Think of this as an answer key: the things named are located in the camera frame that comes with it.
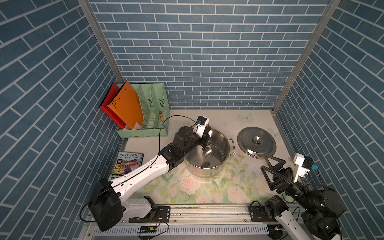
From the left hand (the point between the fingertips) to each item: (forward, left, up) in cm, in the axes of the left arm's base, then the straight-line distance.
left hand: (214, 128), depth 72 cm
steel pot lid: (+10, -32, -27) cm, 43 cm away
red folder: (+16, +60, -5) cm, 62 cm away
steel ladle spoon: (-1, +2, -20) cm, 20 cm away
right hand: (-22, -16, +7) cm, 28 cm away
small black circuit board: (-37, +31, -33) cm, 59 cm away
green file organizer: (+39, +40, -17) cm, 58 cm away
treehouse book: (-6, +50, -26) cm, 57 cm away
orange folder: (+30, +56, -15) cm, 65 cm away
